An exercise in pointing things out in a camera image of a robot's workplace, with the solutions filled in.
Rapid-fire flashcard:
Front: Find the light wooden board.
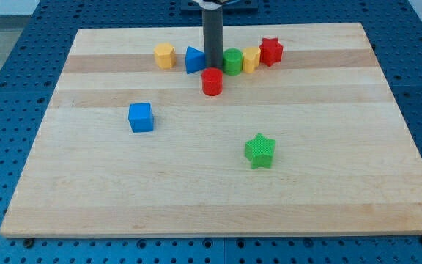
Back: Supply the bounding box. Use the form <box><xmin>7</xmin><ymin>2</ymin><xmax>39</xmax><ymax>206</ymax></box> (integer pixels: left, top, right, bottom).
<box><xmin>0</xmin><ymin>23</ymin><xmax>422</xmax><ymax>238</ymax></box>

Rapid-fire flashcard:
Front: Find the red star block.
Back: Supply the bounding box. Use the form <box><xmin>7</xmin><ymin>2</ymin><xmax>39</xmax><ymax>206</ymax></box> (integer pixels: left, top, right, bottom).
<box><xmin>259</xmin><ymin>37</ymin><xmax>284</xmax><ymax>67</ymax></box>

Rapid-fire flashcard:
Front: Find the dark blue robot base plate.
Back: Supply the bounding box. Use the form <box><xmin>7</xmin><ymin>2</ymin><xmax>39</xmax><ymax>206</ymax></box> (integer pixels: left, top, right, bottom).
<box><xmin>177</xmin><ymin>0</ymin><xmax>259</xmax><ymax>13</ymax></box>

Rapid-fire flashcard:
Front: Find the red cylinder block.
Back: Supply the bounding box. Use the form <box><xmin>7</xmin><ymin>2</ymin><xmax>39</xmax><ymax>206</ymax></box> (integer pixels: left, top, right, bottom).
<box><xmin>201</xmin><ymin>67</ymin><xmax>223</xmax><ymax>96</ymax></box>

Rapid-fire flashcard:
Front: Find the blue triangle block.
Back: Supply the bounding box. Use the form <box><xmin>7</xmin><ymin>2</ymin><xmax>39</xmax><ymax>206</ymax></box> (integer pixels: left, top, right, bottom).
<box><xmin>185</xmin><ymin>46</ymin><xmax>206</xmax><ymax>74</ymax></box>

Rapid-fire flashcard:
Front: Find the green star block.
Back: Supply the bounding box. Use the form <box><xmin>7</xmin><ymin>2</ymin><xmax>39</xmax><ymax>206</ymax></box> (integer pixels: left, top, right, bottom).
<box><xmin>244</xmin><ymin>133</ymin><xmax>276</xmax><ymax>169</ymax></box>

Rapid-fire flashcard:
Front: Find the green cylinder block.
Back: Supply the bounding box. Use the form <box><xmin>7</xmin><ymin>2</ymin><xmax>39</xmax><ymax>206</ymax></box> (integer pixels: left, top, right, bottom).
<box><xmin>223</xmin><ymin>48</ymin><xmax>243</xmax><ymax>76</ymax></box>

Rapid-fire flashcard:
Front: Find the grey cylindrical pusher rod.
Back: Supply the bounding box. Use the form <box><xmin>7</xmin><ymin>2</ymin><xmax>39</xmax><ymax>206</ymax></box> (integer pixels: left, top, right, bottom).
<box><xmin>202</xmin><ymin>7</ymin><xmax>223</xmax><ymax>69</ymax></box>

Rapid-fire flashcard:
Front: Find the yellow heart block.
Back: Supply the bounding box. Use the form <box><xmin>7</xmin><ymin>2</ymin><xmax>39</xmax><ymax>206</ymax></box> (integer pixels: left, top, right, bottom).
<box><xmin>242</xmin><ymin>46</ymin><xmax>261</xmax><ymax>73</ymax></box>

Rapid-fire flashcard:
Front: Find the blue cube block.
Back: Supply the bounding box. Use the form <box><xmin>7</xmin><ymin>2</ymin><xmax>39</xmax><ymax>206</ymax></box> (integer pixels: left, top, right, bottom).
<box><xmin>128</xmin><ymin>103</ymin><xmax>154</xmax><ymax>133</ymax></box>

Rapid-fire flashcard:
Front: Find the yellow hexagon block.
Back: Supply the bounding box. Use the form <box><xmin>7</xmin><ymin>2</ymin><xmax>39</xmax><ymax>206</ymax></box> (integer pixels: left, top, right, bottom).
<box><xmin>154</xmin><ymin>43</ymin><xmax>176</xmax><ymax>69</ymax></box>

